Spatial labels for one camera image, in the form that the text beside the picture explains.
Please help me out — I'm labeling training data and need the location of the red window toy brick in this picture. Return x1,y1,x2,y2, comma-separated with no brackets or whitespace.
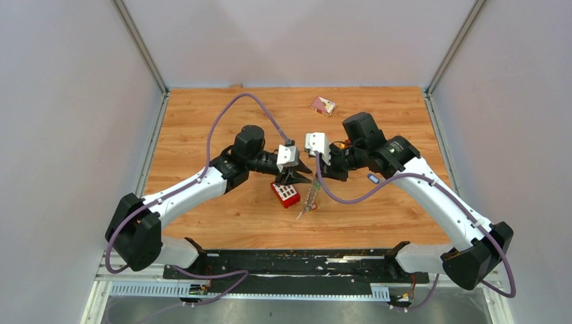
270,182,301,209

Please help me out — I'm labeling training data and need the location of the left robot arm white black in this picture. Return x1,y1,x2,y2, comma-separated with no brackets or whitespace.
105,125,312,279

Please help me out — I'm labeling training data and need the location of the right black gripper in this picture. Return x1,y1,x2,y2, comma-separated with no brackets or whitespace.
316,143,366,182

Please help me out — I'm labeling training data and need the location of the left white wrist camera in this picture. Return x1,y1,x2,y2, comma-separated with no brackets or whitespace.
276,144,299,172

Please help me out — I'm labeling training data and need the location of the toy brick car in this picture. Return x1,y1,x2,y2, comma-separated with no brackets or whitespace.
337,141,351,149

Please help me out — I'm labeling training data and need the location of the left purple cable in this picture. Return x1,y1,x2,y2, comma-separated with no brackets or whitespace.
105,92,296,309

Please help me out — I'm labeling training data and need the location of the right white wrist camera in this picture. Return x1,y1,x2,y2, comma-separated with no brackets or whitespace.
304,132,331,165

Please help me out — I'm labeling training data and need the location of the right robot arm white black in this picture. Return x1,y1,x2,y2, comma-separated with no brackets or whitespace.
305,112,515,298

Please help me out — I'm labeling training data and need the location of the purple cable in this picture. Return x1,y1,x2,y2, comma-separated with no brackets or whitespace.
314,151,517,312
105,92,296,309

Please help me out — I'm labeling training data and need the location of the left aluminium frame post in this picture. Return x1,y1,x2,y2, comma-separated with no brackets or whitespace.
111,0,169,97

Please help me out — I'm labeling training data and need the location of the right aluminium frame post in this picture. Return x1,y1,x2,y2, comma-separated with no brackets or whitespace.
425,0,488,97

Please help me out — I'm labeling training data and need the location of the large metal keyring with rings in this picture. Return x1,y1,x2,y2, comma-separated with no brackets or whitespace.
296,175,321,219

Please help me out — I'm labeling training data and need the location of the playing card box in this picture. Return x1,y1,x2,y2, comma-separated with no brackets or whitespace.
310,96,337,116

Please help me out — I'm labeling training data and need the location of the key with blue tag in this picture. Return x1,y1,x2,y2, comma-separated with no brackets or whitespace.
367,173,380,185

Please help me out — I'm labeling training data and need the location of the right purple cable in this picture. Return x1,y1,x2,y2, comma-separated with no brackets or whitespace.
314,151,517,312

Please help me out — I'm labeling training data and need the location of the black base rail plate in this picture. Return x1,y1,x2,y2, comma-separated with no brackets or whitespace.
187,248,430,296

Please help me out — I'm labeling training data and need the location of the aluminium frame post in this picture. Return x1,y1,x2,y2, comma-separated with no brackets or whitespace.
111,0,169,97
425,0,488,97

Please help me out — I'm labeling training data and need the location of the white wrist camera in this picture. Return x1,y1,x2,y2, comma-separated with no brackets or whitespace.
276,144,299,172
304,132,331,165

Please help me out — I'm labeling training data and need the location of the white slotted cable duct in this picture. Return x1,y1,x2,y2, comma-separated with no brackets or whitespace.
109,281,391,302

